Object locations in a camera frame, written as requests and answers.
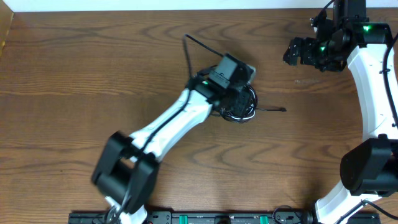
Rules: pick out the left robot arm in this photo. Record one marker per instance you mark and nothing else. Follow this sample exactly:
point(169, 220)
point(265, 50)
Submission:
point(127, 170)

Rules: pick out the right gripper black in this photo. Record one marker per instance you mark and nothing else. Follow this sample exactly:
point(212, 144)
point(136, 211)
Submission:
point(307, 45)

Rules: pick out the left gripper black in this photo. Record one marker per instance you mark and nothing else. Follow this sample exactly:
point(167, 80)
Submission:
point(240, 101)

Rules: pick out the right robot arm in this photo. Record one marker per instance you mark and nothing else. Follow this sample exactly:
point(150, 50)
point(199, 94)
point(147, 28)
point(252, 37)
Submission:
point(369, 171)

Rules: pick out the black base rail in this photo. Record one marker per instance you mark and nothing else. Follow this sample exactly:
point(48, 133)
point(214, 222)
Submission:
point(214, 218)

